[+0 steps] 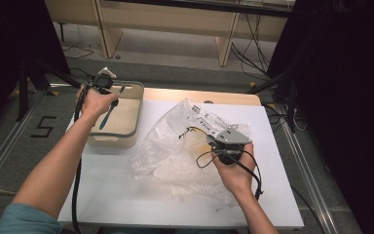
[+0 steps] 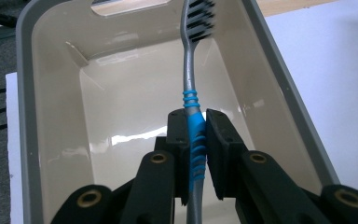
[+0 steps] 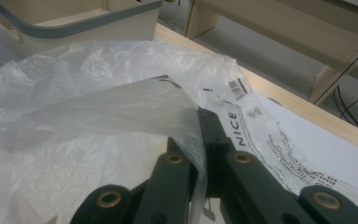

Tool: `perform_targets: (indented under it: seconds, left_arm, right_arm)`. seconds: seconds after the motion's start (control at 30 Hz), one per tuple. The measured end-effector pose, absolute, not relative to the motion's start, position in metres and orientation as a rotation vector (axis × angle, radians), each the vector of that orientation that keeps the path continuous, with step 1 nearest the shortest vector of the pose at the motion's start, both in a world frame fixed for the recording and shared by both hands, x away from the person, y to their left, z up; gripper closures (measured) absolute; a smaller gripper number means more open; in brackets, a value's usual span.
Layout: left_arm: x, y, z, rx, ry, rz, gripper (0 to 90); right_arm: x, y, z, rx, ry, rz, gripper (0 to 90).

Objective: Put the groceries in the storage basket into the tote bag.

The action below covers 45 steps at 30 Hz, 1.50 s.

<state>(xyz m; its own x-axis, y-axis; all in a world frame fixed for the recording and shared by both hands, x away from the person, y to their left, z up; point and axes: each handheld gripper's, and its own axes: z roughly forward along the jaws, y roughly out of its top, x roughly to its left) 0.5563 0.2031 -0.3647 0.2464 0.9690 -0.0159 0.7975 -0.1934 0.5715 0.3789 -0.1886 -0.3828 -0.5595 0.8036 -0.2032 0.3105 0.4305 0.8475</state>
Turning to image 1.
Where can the dark curtain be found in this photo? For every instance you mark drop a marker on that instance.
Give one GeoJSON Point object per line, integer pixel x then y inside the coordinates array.
{"type": "Point", "coordinates": [347, 97]}
{"type": "Point", "coordinates": [13, 32]}

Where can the person's left hand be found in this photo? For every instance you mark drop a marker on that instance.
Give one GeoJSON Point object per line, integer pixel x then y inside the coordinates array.
{"type": "Point", "coordinates": [95, 103]}

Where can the person's right hand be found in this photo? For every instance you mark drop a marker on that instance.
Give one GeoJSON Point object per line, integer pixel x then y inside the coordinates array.
{"type": "Point", "coordinates": [238, 177]}

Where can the light wooden desk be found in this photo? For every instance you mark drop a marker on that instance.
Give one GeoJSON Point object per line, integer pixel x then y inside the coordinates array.
{"type": "Point", "coordinates": [162, 19]}

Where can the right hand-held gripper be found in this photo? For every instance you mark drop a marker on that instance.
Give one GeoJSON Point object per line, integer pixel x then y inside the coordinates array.
{"type": "Point", "coordinates": [230, 137]}

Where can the white board sheet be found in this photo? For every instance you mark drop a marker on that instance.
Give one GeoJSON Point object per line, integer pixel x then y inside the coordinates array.
{"type": "Point", "coordinates": [117, 195]}

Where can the clear plastic bag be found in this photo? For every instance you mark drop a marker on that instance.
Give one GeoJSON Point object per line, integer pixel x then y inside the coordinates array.
{"type": "Point", "coordinates": [162, 152]}

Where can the blue toothbrush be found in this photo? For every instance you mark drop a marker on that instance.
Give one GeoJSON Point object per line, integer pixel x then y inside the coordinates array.
{"type": "Point", "coordinates": [105, 120]}

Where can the teal sleeve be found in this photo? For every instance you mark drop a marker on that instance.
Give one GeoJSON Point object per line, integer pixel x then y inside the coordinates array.
{"type": "Point", "coordinates": [26, 222]}

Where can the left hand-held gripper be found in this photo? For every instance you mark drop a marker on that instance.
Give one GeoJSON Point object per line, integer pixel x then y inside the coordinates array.
{"type": "Point", "coordinates": [102, 82]}

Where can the beige storage basket grey rim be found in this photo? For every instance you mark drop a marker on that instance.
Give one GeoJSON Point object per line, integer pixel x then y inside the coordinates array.
{"type": "Point", "coordinates": [123, 117]}

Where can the black tripod stand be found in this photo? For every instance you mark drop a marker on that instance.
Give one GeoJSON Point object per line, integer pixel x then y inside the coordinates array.
{"type": "Point", "coordinates": [292, 97]}
{"type": "Point", "coordinates": [22, 91]}

